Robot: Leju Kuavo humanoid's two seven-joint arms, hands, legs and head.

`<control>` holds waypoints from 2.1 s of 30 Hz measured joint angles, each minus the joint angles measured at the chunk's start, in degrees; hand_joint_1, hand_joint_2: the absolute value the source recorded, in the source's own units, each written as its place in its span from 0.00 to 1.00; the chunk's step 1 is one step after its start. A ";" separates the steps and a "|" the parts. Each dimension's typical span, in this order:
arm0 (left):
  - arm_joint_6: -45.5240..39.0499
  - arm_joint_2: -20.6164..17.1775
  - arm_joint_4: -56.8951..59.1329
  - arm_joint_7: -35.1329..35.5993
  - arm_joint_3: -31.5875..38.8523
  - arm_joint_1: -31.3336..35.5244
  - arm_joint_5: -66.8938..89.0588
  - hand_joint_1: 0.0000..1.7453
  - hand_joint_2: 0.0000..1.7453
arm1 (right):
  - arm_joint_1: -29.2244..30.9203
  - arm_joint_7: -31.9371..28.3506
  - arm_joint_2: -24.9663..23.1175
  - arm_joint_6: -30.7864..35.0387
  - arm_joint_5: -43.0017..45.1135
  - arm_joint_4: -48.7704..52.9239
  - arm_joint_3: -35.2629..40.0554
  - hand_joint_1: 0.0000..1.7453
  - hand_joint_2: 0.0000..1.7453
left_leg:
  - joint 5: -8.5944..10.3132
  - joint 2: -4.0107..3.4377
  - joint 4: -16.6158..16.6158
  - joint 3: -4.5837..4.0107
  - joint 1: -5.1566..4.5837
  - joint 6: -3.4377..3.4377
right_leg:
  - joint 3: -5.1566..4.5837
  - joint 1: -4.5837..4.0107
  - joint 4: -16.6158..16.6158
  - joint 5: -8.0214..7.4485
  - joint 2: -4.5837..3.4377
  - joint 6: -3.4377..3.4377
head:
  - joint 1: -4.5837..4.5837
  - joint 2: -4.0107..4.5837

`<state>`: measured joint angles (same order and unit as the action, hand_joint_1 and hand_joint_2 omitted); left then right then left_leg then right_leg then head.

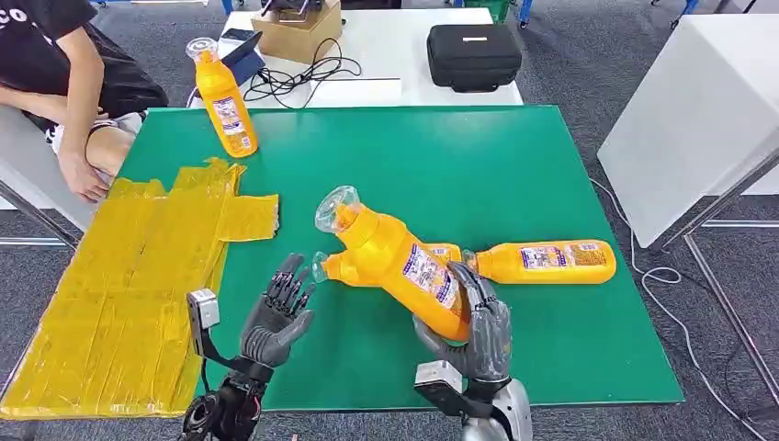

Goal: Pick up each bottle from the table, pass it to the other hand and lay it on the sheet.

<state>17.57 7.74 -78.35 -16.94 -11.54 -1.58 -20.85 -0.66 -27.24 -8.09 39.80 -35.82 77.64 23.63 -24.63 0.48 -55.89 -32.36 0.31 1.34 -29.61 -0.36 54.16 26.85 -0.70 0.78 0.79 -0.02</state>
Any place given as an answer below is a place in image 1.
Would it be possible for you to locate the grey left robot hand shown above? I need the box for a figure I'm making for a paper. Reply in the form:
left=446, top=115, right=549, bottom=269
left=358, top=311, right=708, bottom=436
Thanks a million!
left=239, top=253, right=318, bottom=370

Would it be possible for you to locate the person's left hand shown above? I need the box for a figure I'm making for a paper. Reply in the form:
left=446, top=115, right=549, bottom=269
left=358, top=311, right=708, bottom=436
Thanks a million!
left=57, top=148, right=111, bottom=205

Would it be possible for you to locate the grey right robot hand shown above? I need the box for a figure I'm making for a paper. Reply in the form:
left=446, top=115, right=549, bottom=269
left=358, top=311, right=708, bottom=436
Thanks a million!
left=412, top=261, right=514, bottom=386

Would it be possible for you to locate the orange drink bottle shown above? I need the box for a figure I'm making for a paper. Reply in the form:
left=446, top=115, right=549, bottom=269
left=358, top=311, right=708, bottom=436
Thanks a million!
left=461, top=239, right=617, bottom=286
left=311, top=243, right=462, bottom=288
left=185, top=37, right=259, bottom=160
left=314, top=185, right=473, bottom=344

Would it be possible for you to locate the white table with metal legs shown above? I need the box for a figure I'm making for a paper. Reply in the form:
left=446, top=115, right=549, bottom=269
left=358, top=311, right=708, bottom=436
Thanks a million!
left=597, top=13, right=779, bottom=403
left=0, top=106, right=98, bottom=251

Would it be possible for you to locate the person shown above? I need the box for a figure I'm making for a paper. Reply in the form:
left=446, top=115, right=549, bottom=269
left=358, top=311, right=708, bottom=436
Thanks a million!
left=0, top=0, right=170, bottom=205

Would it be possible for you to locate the yellow plastic sheet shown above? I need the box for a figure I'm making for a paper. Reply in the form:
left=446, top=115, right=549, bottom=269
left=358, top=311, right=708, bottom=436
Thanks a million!
left=0, top=157, right=281, bottom=421

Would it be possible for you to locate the green table mat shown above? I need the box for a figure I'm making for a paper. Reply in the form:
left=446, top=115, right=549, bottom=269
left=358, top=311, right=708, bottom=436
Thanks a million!
left=119, top=106, right=685, bottom=411

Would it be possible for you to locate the dark blue tablet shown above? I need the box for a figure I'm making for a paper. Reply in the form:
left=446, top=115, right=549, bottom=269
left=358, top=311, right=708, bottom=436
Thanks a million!
left=220, top=28, right=267, bottom=87

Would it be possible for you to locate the brown cardboard box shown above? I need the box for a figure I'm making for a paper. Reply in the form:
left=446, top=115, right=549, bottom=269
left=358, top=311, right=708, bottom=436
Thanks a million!
left=252, top=0, right=344, bottom=66

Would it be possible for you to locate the black device on cardboard box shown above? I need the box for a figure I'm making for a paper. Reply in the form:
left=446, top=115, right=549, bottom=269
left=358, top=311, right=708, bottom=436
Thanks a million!
left=261, top=0, right=325, bottom=24

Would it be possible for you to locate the black carrying case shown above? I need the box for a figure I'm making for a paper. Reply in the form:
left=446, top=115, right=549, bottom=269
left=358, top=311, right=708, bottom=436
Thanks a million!
left=425, top=23, right=524, bottom=95

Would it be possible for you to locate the white rectangular table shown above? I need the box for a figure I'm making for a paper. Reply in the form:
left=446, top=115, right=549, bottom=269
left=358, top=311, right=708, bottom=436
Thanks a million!
left=188, top=7, right=525, bottom=111

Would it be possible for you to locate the green crate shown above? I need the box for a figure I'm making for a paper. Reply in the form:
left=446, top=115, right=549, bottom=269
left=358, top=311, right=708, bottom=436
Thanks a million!
left=463, top=0, right=513, bottom=24

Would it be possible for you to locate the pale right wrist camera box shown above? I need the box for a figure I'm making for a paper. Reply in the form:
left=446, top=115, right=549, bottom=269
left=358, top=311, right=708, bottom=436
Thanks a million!
left=413, top=360, right=468, bottom=416

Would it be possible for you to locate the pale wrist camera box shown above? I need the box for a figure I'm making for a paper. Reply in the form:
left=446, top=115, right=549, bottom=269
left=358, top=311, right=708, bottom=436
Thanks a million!
left=413, top=360, right=468, bottom=416
left=186, top=288, right=221, bottom=359

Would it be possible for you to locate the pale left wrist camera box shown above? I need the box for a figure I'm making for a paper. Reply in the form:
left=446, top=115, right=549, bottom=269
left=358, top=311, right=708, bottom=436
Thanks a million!
left=186, top=288, right=221, bottom=359

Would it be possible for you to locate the white floor cable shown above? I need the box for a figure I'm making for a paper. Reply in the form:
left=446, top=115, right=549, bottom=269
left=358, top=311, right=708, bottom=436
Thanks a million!
left=589, top=176, right=771, bottom=441

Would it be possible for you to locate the black tangled cable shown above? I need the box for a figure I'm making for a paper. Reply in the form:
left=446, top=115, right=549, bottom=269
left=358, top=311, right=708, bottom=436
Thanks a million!
left=243, top=38, right=363, bottom=111

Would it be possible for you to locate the black floor cable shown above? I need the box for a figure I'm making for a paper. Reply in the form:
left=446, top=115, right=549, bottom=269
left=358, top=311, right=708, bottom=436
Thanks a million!
left=722, top=344, right=779, bottom=428

